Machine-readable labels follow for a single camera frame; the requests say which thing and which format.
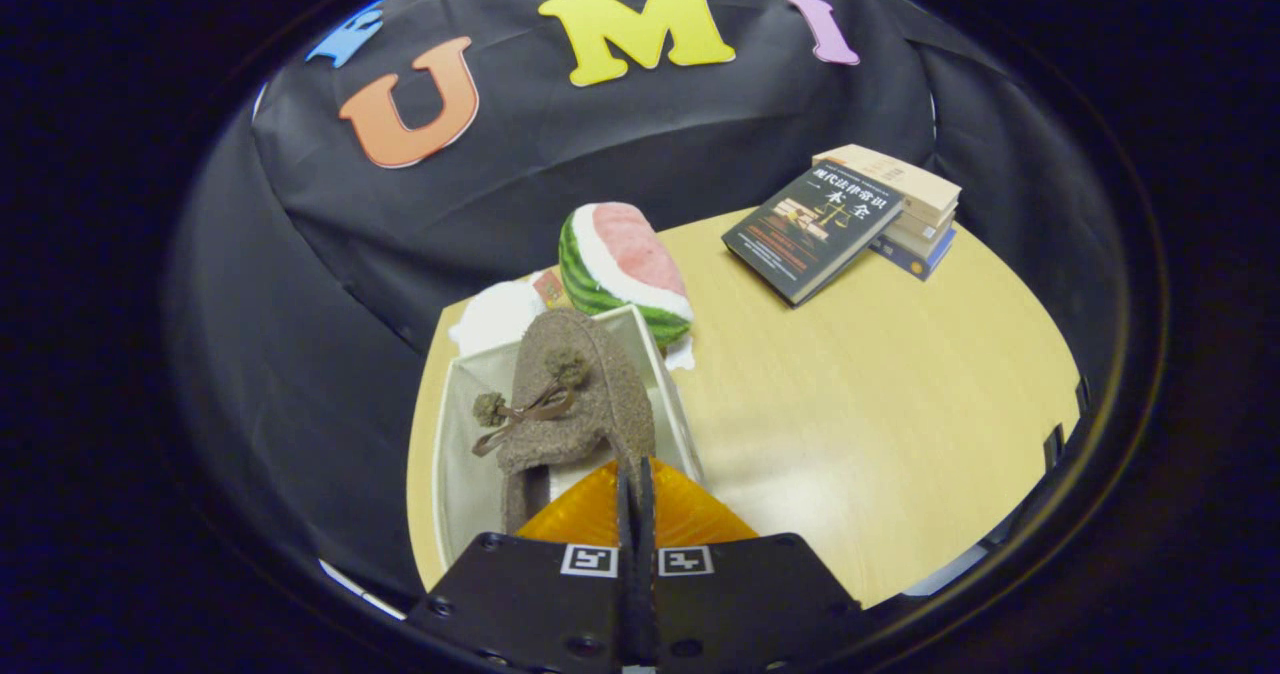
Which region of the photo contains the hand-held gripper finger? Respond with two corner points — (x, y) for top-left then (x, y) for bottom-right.
(405, 459), (638, 674)
(637, 457), (861, 674)

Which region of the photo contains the white fabric storage box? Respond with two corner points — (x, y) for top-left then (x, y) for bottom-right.
(432, 304), (706, 595)

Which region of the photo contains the brown fuzzy slipper shoe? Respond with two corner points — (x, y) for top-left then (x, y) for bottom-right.
(470, 307), (658, 537)

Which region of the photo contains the white plush toy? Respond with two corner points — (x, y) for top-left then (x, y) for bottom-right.
(448, 272), (569, 355)

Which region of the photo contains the watermelon slice plush toy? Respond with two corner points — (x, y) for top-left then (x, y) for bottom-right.
(558, 202), (697, 370)

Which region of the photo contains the black paperback book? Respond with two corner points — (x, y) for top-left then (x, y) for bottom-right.
(722, 164), (906, 308)

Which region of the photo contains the blue book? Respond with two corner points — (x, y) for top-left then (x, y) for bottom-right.
(868, 226), (958, 283)

